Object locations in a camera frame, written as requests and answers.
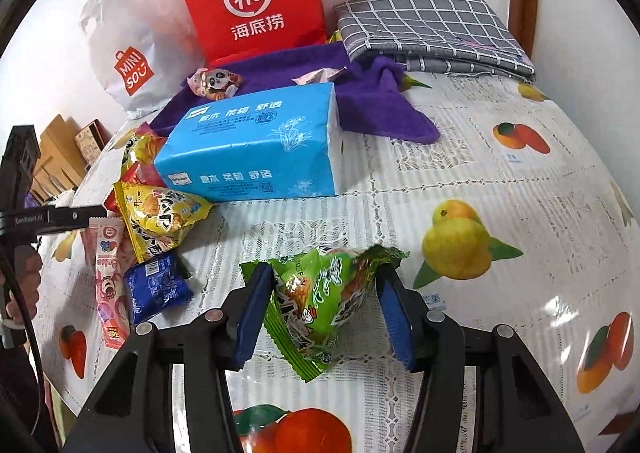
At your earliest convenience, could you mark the white Miniso plastic bag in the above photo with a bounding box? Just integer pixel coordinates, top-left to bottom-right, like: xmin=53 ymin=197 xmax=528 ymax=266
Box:
xmin=80 ymin=0 xmax=204 ymax=119

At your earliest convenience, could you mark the black cable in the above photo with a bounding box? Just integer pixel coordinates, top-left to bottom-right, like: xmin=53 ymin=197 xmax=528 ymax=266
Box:
xmin=0 ymin=251 xmax=47 ymax=434

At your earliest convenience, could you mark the blue snack packet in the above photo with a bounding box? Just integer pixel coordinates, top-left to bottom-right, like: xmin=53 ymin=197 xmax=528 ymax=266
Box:
xmin=125 ymin=251 xmax=193 ymax=325

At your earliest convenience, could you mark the blue tissue pack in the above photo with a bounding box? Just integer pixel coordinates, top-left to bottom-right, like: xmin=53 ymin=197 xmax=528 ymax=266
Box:
xmin=154 ymin=83 xmax=344 ymax=202

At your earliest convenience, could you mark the green snack packet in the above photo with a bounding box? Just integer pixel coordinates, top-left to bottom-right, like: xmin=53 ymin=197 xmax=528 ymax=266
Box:
xmin=264 ymin=244 xmax=409 ymax=383

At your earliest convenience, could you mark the left hand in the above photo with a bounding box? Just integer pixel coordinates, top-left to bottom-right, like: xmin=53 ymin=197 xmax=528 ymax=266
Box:
xmin=14 ymin=245 xmax=42 ymax=320

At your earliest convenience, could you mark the purple towel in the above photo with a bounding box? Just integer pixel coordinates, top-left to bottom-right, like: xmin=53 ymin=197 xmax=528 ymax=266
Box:
xmin=151 ymin=42 xmax=439 ymax=144

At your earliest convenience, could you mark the pink long candy packet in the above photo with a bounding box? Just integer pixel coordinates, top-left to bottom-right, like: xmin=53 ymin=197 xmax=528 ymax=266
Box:
xmin=81 ymin=217 xmax=132 ymax=350

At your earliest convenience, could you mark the pink yellow snack packet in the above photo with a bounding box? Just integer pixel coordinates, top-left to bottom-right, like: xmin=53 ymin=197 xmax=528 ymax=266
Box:
xmin=120 ymin=122 xmax=166 ymax=176

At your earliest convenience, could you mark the red snack packet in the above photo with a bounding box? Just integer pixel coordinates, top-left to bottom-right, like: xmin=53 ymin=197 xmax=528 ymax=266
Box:
xmin=103 ymin=161 xmax=165 ymax=213

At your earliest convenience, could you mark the grey checked folded cloth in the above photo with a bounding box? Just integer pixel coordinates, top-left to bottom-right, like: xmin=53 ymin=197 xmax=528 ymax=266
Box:
xmin=334 ymin=0 xmax=536 ymax=82

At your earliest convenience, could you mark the panda print snack packet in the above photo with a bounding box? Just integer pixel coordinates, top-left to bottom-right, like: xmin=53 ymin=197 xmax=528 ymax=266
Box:
xmin=186 ymin=68 xmax=243 ymax=101

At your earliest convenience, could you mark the pink white triangular snack packet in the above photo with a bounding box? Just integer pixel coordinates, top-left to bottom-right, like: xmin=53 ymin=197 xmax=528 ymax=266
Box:
xmin=292 ymin=67 xmax=347 ymax=86

